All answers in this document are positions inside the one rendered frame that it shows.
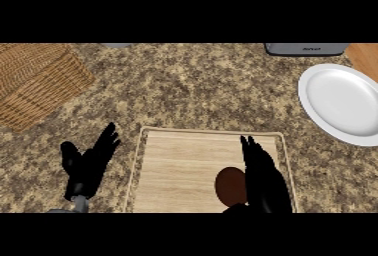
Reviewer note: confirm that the brown cupcake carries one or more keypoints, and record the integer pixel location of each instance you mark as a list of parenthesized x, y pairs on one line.
[(231, 186)]

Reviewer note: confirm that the orange wooden surface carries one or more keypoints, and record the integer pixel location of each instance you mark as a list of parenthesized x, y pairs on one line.
[(367, 58)]

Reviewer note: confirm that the small grey object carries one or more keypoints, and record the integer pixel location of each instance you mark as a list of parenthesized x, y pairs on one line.
[(116, 44)]

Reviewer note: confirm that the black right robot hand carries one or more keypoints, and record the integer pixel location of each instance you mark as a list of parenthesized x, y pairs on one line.
[(263, 180)]

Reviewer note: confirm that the grey appliance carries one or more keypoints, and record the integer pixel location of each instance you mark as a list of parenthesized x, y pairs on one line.
[(305, 49)]

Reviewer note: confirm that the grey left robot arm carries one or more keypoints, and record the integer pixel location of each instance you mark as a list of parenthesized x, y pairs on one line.
[(74, 206)]

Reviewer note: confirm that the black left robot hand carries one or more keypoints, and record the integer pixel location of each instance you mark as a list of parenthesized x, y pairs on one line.
[(89, 166)]

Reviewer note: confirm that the pale wooden tray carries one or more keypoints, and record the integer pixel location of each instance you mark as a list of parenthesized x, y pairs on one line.
[(197, 166)]

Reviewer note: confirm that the white plate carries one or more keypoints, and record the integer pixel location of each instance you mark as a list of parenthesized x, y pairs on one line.
[(345, 103)]

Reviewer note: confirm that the wicker basket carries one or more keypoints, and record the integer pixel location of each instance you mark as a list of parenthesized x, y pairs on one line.
[(38, 83)]

